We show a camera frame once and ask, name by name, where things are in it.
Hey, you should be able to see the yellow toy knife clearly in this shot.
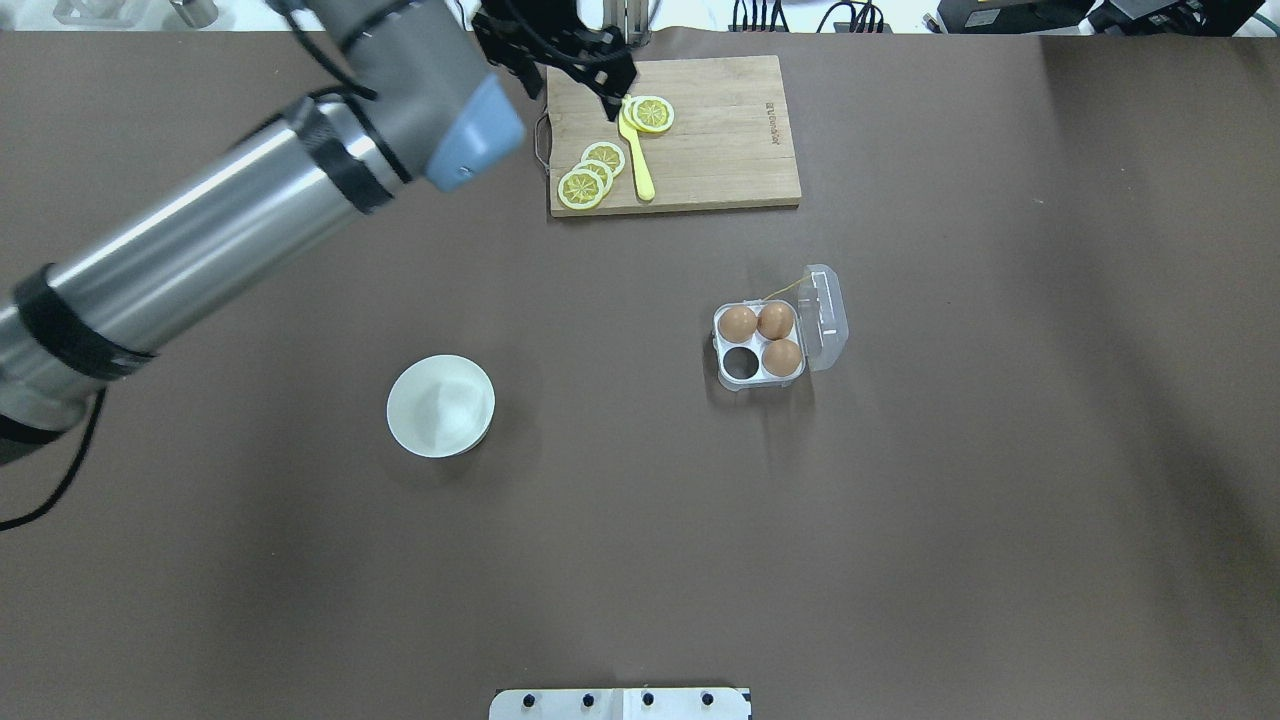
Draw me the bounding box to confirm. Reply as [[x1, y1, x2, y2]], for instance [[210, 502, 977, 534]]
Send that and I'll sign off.
[[617, 95, 657, 202]]

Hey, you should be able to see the white ceramic bowl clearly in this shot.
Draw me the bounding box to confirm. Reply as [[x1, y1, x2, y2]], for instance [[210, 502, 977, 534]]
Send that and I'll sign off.
[[385, 354, 497, 459]]

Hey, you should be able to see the yellow lemon slice pair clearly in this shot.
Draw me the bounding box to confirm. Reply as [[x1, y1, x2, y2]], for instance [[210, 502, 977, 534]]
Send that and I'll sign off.
[[623, 95, 676, 135]]

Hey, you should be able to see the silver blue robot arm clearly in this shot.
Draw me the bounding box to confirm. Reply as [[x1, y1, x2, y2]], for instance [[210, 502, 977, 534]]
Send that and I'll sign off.
[[1, 1, 637, 462]]

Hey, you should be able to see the wooden cutting board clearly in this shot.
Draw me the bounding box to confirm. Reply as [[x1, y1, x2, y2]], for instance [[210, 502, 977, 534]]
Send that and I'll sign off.
[[547, 55, 803, 217]]

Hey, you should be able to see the clear plastic egg box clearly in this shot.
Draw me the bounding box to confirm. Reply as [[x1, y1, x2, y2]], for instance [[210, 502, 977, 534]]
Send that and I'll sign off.
[[710, 264, 851, 392]]

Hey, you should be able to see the brown egg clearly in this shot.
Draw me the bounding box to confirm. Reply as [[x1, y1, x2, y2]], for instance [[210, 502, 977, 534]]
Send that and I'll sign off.
[[756, 301, 796, 341], [762, 338, 804, 378], [717, 304, 758, 345]]

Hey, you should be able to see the yellow lemon slice stack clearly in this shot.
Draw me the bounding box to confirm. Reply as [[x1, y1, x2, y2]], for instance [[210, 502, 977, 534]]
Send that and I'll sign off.
[[556, 141, 627, 211]]

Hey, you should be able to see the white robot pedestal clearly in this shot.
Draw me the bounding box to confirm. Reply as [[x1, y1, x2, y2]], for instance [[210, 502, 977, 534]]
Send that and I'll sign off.
[[488, 687, 753, 719]]

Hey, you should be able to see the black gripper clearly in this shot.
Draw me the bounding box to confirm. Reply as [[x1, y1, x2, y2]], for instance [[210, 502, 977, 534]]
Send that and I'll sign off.
[[470, 1, 637, 123]]

